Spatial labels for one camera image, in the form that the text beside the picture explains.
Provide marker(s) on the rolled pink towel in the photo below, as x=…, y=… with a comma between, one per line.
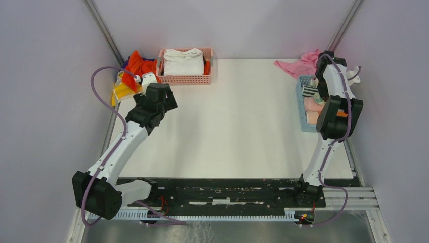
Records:
x=311, y=105

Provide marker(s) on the orange red towel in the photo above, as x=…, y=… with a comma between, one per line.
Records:
x=137, y=66

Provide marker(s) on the aluminium corner rail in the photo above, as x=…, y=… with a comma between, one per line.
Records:
x=345, y=24
x=103, y=28

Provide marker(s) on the aluminium corner rail right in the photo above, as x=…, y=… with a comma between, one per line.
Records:
x=345, y=24

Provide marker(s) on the rolled striped towel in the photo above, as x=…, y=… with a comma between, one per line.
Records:
x=309, y=91

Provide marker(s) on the orange cloth in pink basket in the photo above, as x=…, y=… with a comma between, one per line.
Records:
x=207, y=67

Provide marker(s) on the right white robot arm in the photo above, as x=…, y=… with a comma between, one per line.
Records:
x=335, y=123

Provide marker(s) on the pink perforated basket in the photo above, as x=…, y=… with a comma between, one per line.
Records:
x=185, y=79

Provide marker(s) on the rolled orange towel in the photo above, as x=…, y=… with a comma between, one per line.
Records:
x=312, y=116

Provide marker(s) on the yellow green teal towel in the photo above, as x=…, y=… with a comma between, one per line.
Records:
x=318, y=99

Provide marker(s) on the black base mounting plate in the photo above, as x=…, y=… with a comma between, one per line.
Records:
x=236, y=198

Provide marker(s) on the pink crumpled towel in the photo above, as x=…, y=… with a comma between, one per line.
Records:
x=306, y=65

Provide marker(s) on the aluminium corner rail left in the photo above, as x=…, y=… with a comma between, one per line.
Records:
x=103, y=28

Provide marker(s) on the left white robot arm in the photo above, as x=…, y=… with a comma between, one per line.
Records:
x=96, y=190

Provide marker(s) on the blue perforated basket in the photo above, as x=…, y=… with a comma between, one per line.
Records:
x=303, y=80

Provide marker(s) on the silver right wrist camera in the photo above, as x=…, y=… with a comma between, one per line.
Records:
x=353, y=75

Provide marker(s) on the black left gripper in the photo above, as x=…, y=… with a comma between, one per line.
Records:
x=170, y=104

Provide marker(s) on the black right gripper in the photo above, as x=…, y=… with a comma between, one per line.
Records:
x=324, y=93

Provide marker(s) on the white folded cloth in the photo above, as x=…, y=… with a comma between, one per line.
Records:
x=190, y=62

